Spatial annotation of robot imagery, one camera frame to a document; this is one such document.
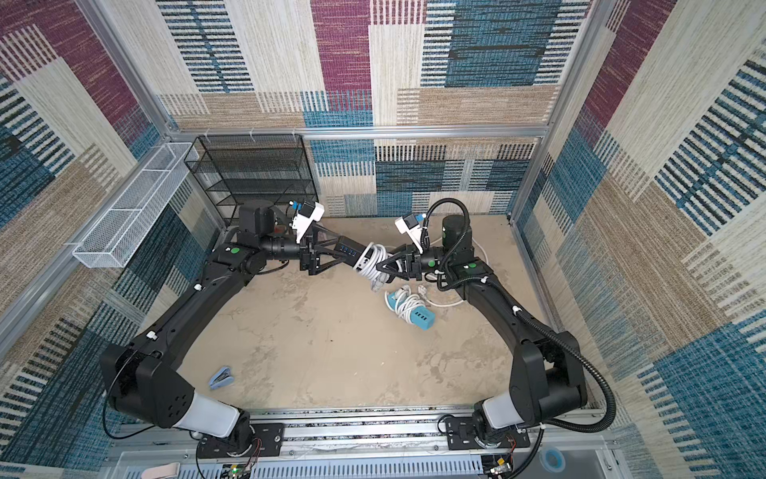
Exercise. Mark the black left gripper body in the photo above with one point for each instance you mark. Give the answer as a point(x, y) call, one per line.
point(305, 257)

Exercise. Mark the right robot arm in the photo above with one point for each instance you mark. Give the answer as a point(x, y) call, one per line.
point(547, 380)

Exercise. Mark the teal tape roll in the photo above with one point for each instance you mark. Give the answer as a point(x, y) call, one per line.
point(553, 460)

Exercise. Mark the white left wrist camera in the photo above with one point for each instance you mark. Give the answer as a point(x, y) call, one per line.
point(304, 216)

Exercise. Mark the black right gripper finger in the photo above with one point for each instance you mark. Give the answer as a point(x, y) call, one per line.
point(398, 255)
point(394, 268)

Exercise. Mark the blue stapler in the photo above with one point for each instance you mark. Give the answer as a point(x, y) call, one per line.
point(222, 378)

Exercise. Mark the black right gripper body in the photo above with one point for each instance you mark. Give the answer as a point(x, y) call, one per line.
point(412, 260)

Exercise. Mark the white wire mesh basket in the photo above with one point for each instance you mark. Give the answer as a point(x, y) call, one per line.
point(118, 234)

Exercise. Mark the teal power strip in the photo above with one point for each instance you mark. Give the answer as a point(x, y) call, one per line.
point(411, 308)

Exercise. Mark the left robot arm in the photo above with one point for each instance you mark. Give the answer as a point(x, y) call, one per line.
point(142, 379)

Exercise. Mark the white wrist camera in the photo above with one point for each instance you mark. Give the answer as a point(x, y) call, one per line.
point(411, 225)
point(304, 216)

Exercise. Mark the black wire mesh shelf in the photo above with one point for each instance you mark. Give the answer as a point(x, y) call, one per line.
point(233, 170)

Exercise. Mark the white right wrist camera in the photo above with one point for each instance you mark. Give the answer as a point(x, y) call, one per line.
point(411, 225)

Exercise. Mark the black power strip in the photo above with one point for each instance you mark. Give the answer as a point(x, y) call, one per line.
point(372, 253)

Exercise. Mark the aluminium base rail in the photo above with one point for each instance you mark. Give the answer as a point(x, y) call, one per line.
point(367, 442)

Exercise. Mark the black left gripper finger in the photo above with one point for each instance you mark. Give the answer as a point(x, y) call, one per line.
point(335, 233)
point(326, 259)

